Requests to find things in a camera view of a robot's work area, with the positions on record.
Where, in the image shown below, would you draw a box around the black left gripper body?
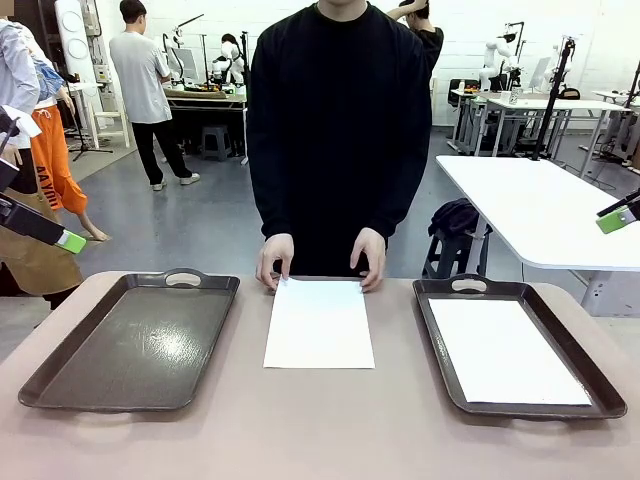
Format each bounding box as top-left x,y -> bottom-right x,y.
0,158 -> 21,194

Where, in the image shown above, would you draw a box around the white A4 paper sheets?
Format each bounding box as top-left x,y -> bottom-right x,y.
428,297 -> 594,406

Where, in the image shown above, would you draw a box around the white A4 paper stack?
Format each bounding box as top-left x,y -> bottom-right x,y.
263,277 -> 376,370

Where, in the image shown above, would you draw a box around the person's right forearm black sleeve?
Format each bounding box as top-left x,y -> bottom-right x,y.
251,164 -> 295,242

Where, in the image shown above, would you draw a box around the person's left forearm black sleeve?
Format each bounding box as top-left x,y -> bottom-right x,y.
369,164 -> 427,251

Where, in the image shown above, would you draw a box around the person's left hand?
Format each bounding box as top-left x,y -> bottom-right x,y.
349,227 -> 388,295

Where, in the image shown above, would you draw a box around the person's right hand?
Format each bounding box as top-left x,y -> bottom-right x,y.
255,233 -> 296,292

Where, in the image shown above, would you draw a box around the mannequin with orange trousers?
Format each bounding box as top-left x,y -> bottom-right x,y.
27,29 -> 111,244

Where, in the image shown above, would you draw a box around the black floor tripod stand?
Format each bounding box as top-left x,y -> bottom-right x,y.
68,97 -> 114,162

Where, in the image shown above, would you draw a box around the large white table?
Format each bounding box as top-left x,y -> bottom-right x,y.
435,154 -> 640,316

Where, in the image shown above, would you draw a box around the white wooden step chair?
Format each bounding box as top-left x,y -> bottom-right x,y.
92,74 -> 131,149

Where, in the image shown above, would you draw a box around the long white desk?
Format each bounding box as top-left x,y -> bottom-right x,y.
487,97 -> 631,176

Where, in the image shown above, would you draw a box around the black tripod pole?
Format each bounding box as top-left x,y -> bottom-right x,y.
529,37 -> 576,162

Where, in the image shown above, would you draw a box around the tall white standing appliance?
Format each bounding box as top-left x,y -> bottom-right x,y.
54,0 -> 109,85

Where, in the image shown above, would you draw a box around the man in grey T-shirt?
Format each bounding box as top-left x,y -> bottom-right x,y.
108,0 -> 201,192

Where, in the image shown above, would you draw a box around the grey plastic stool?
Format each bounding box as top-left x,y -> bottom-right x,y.
201,125 -> 234,162

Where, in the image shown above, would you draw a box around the white humanoid robot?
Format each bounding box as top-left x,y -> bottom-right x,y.
212,32 -> 247,87
162,24 -> 187,87

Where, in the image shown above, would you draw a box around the cluttered background work table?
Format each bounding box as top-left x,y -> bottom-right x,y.
166,85 -> 249,115

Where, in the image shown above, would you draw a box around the bystander in black T-shirt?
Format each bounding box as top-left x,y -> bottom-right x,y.
398,0 -> 445,87

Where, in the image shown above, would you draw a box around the person in black sweater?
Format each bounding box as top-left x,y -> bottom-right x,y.
247,0 -> 434,279

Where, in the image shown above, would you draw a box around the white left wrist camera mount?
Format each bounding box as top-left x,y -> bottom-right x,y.
0,105 -> 44,151

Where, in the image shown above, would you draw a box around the brown plastic handled tray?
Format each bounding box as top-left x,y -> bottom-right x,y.
412,273 -> 629,420
18,268 -> 241,414

